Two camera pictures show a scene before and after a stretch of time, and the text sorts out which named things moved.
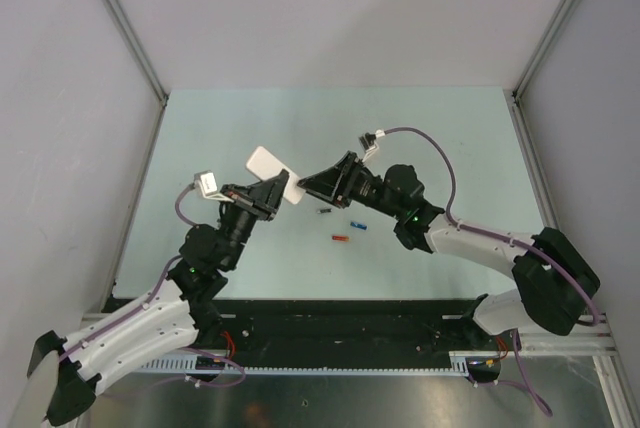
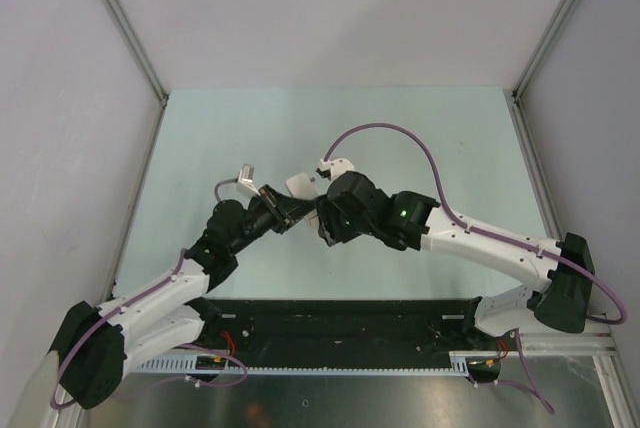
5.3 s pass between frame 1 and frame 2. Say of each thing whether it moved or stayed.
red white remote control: moved
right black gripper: moved
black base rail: stayed
